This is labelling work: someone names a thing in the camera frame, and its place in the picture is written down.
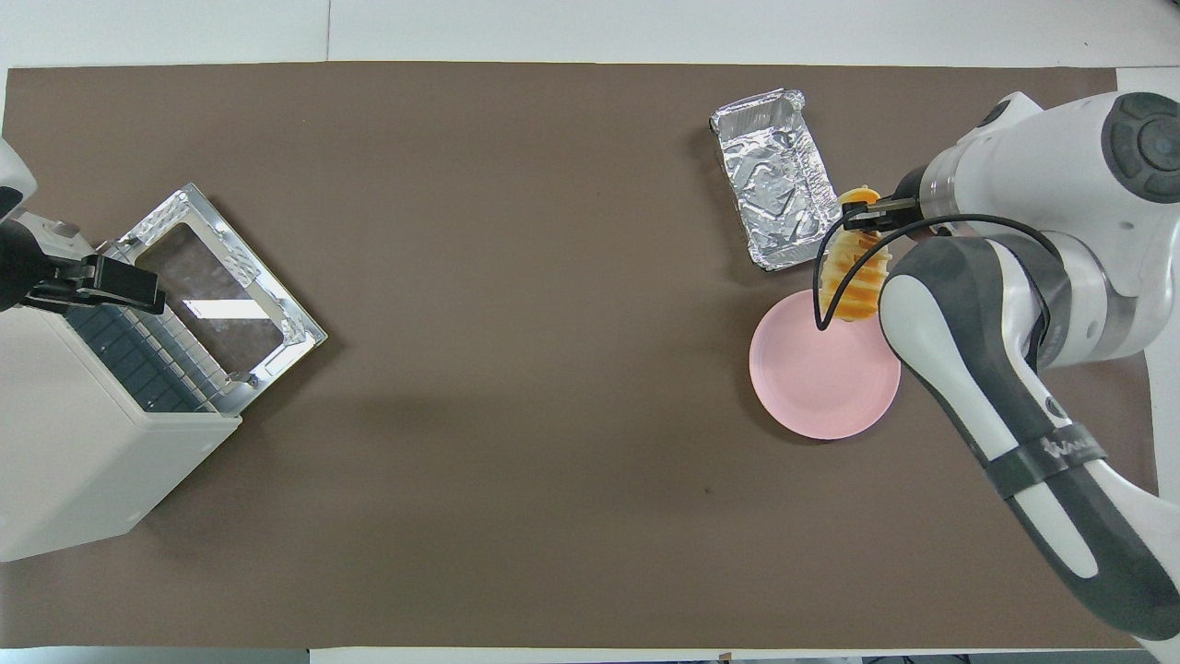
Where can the metal oven rack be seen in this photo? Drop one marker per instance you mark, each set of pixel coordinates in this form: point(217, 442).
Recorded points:
point(129, 355)

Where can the cream white toaster oven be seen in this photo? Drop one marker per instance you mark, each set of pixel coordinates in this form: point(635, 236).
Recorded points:
point(83, 461)

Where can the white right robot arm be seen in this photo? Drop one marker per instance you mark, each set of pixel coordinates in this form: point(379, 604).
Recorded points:
point(949, 332)

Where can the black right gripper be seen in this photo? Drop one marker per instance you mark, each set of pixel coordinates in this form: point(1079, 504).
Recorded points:
point(908, 217)

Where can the pink round plate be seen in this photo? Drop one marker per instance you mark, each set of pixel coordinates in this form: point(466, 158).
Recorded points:
point(820, 387)

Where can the brown table mat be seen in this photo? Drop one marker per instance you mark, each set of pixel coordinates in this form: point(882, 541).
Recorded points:
point(553, 277)

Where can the sliced yellow bread loaf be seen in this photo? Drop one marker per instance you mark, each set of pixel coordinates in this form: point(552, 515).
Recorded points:
point(853, 286)

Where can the glass oven door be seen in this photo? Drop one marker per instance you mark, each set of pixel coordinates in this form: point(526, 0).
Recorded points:
point(295, 332)

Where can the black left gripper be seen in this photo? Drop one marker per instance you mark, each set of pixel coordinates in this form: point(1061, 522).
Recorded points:
point(20, 267)

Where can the aluminium foil tray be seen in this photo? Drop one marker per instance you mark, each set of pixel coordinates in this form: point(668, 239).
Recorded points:
point(770, 175)

